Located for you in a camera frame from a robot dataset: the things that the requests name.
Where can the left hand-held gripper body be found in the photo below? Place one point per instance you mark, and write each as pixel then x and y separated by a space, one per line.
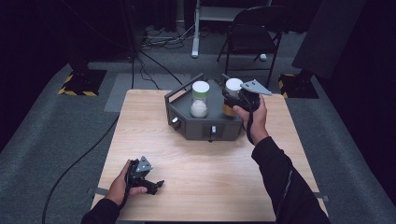
pixel 137 176

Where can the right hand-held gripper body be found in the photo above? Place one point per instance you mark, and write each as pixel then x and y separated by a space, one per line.
pixel 250 99

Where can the jar with orange powder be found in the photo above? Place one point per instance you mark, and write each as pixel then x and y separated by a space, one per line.
pixel 234 85

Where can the jar with white powder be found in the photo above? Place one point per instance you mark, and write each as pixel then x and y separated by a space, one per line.
pixel 199 99

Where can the dark grey corner rack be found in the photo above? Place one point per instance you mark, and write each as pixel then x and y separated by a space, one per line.
pixel 182 109

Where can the person's left hand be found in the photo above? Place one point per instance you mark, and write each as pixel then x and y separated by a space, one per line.
pixel 117 188

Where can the person's right hand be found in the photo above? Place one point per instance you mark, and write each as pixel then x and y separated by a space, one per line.
pixel 258 124

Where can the silver rack knob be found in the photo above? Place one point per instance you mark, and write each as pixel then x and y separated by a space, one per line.
pixel 214 129
pixel 175 120

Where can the black yellow striped stand base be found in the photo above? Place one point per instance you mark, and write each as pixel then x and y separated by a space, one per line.
pixel 84 84
pixel 299 87

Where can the black folding chair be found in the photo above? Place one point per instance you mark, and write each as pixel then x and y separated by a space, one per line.
pixel 249 34

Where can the grey leaning panel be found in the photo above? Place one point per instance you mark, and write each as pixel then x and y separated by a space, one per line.
pixel 330 34

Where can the black stand pole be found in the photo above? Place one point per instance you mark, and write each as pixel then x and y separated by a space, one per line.
pixel 130 31

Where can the grey table bracket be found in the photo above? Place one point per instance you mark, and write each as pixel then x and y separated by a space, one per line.
pixel 322 196
pixel 100 191

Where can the white desk frame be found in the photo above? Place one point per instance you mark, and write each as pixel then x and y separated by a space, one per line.
pixel 195 34

